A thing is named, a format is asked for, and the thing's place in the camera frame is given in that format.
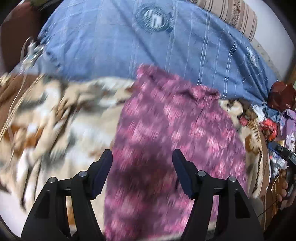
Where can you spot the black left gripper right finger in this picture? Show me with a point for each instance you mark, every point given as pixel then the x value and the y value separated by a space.
pixel 236 219

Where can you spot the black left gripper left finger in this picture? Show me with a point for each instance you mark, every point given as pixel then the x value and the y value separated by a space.
pixel 48 218

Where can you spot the purple floral cloth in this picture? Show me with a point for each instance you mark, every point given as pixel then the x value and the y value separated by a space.
pixel 143 200

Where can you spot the pile of small clothes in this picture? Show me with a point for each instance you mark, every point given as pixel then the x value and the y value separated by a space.
pixel 264 129

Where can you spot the person's right hand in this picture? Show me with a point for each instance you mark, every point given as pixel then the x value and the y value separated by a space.
pixel 285 201

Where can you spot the dark red cloth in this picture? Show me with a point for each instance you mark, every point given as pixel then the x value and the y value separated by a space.
pixel 281 96

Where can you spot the beige leaf-pattern blanket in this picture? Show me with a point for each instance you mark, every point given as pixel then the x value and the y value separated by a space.
pixel 61 128

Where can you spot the striped floral pillow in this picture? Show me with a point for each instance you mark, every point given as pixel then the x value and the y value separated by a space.
pixel 236 14

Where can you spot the blue plaid duvet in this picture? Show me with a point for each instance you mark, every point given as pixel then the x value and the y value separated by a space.
pixel 90 39

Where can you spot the dark red armchair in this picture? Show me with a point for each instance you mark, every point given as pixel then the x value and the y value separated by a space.
pixel 24 21

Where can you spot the white charger with cable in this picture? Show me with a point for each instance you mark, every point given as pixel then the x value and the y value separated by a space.
pixel 15 86

